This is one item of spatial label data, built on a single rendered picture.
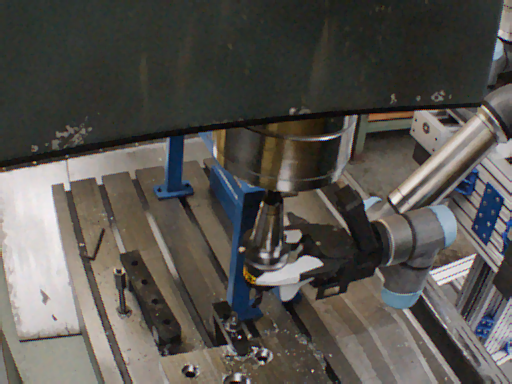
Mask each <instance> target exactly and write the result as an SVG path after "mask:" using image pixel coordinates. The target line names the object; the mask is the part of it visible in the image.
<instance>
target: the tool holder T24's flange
mask: <svg viewBox="0 0 512 384"><path fill-rule="evenodd" d="M252 230H253V228H252V229H250V230H248V231H247V232H246V233H245V234H244V236H243V240H242V249H241V255H244V254H245V255H246V256H247V257H248V258H247V259H245V262H244V263H245V264H246V265H247V266H248V267H249V268H251V269H253V270H255V271H259V272H265V273H270V272H276V271H279V270H281V269H282V268H284V267H285V266H286V264H287V262H289V257H290V252H291V246H292V243H288V244H286V243H285V244H284V247H283V249H282V250H280V251H277V252H275V253H263V252H259V251H257V250H256V249H254V248H253V247H252V246H251V244H250V236H251V233H252Z"/></svg>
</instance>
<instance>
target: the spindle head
mask: <svg viewBox="0 0 512 384"><path fill-rule="evenodd" d="M503 7H504V0H0V168H3V167H8V166H13V165H19V164H24V163H30V162H35V161H41V160H46V159H49V158H52V157H58V156H65V155H71V154H78V153H84V152H86V151H91V150H97V149H104V148H111V147H117V146H118V145H125V144H132V143H139V142H146V141H150V140H154V139H161V138H170V137H178V136H185V135H186V134H193V133H201V132H209V131H217V130H225V129H234V128H242V127H250V126H258V125H266V124H274V123H282V122H292V121H300V120H307V119H323V118H331V117H339V116H342V117H346V116H354V115H368V114H375V113H378V114H382V113H389V112H392V113H396V112H403V111H405V112H410V111H423V110H428V111H430V110H436V109H437V110H442V109H454V108H456V109H460V108H465V109H466V108H471V107H473V108H477V107H481V105H482V103H481V102H482V101H484V99H485V95H486V90H487V86H488V85H487V84H488V80H489V76H490V72H491V66H492V62H493V59H494V58H493V56H494V53H495V47H496V43H497V38H498V33H499V27H500V24H501V23H500V22H501V16H502V12H503Z"/></svg>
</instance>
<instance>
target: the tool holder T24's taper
mask: <svg viewBox="0 0 512 384"><path fill-rule="evenodd" d="M250 244H251V246H252V247H253V248H254V249H256V250H257V251H259V252H263V253H275V252H277V251H280V250H282V249H283V247H284V244H285V231H284V199H283V198H282V197H281V200H280V202H279V203H277V204H271V203H269V202H267V201H266V195H264V196H263V198H262V201H261V204H260V207H259V211H258V215H257V218H256V221H255V224H254V227H253V230H252V233H251V236H250Z"/></svg>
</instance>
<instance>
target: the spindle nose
mask: <svg viewBox="0 0 512 384"><path fill-rule="evenodd" d="M357 120H358V119H357V115H354V116H346V117H342V116H339V117H331V118H323V119H307V120H300V121H292V122H282V123H274V124H266V125H258V126H250V127H242V128H234V129H225V130H217V131H212V141H213V153H214V156H215V158H216V160H217V161H218V162H219V164H220V165H221V166H222V167H223V168H224V169H225V170H226V171H228V172H229V173H230V174H232V176H233V177H235V178H236V179H238V180H241V181H243V182H245V183H247V184H250V185H252V186H255V187H258V188H262V189H266V190H271V191H279V192H305V191H311V190H316V189H319V188H322V187H325V186H327V185H330V184H332V183H333V182H335V181H336V180H338V179H339V178H340V177H341V176H342V175H343V174H344V172H345V170H346V168H347V164H348V163H347V161H348V160H349V157H350V154H351V150H352V145H353V141H354V137H353V136H354V132H355V128H356V124H357Z"/></svg>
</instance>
